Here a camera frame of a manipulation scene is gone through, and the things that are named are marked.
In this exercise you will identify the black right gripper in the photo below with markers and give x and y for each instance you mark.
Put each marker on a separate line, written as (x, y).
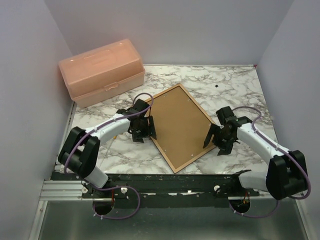
(225, 148)

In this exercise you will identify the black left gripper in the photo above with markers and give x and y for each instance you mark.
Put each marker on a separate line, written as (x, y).
(137, 137)

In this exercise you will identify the blue wooden picture frame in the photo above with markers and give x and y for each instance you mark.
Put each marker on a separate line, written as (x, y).
(175, 170)

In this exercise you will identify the brown frame backing board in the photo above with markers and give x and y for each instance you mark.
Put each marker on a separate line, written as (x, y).
(180, 125)

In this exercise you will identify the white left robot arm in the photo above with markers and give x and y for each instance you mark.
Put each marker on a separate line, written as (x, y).
(80, 150)

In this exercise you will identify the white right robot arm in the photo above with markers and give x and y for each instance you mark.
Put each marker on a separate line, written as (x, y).
(287, 174)

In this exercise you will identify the pink plastic storage box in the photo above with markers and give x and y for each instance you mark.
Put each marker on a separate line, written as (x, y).
(102, 73)

